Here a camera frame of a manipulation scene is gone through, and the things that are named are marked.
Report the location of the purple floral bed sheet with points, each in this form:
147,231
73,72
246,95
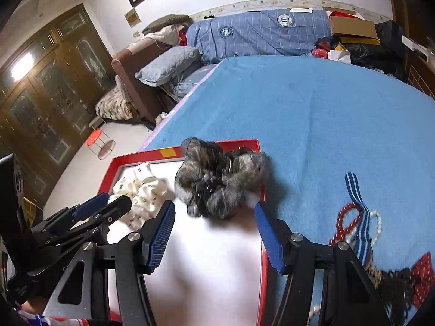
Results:
180,107

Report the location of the red plastic bag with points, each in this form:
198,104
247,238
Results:
319,53

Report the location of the cream cloth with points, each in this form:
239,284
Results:
165,35

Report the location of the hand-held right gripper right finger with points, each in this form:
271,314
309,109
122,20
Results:
268,241

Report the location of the red cloth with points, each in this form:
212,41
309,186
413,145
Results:
183,37

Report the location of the brown folded blanket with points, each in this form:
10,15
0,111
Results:
166,22

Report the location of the white paper bag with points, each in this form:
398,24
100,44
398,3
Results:
340,56

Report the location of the cream patterned scrunchie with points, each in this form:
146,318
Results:
149,193

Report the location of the red-rimmed white tray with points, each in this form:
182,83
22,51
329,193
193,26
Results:
210,261

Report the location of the dark brown scrunchie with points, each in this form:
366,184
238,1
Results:
394,288

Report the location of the person's left forearm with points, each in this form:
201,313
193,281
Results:
51,320

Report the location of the grey-brown sheer scrunchie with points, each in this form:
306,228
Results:
217,183

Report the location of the wall socket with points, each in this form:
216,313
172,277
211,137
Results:
136,34

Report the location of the small yellow wall picture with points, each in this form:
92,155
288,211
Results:
132,17

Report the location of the red polka-dot bow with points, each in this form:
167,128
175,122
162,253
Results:
424,271

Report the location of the wooden wardrobe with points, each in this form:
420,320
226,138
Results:
51,91

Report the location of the cardboard box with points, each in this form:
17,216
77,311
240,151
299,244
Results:
353,25

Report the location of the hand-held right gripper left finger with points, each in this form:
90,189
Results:
163,234

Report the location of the black plastic bag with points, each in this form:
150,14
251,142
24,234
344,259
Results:
373,54

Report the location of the blue plaid quilt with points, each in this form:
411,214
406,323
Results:
255,37

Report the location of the wooden headboard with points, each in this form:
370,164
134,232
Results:
421,74

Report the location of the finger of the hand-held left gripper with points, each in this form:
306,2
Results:
117,207
90,205

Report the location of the brown and white patterned blanket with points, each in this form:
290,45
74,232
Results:
112,105

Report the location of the white paper sheet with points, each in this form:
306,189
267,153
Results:
302,10

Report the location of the brown sofa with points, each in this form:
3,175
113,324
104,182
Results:
131,74

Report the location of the red round stool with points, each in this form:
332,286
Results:
94,138

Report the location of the grey pillow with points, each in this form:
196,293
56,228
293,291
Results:
166,64

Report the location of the blue-grey pillow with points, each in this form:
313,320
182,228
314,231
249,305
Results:
190,81

